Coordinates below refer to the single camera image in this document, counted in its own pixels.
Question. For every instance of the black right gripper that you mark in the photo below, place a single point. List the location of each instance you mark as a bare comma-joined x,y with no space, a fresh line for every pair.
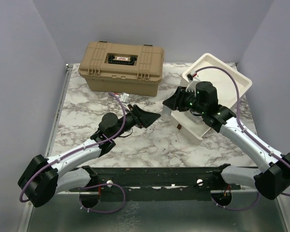
176,101

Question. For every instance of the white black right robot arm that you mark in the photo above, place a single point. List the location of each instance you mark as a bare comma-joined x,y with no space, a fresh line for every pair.
272,176

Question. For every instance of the black case carry handle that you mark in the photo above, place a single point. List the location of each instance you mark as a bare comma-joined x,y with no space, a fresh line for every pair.
120,60

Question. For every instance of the black front mounting rail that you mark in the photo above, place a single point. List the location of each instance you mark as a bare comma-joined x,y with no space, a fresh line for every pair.
159,184

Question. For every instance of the tan plastic tool case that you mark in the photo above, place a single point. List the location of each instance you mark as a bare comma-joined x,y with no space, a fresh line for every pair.
143,78

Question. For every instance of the white drawer organizer box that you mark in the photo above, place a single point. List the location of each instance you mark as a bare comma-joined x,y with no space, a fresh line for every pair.
225,88

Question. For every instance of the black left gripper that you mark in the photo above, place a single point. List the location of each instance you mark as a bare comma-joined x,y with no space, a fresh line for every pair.
142,119

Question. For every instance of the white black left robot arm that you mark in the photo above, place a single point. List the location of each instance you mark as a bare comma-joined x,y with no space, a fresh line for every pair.
45,177

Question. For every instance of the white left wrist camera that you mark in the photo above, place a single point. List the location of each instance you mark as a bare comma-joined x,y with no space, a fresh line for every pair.
123,97

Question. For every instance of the clear plastic tube case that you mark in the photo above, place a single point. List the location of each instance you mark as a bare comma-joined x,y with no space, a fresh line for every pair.
166,113

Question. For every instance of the aluminium table edge rail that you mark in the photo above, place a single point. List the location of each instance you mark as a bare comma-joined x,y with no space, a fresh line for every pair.
52,135

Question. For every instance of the white bottom pull-out drawer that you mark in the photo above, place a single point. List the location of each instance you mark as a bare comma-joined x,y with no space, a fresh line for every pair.
192,127

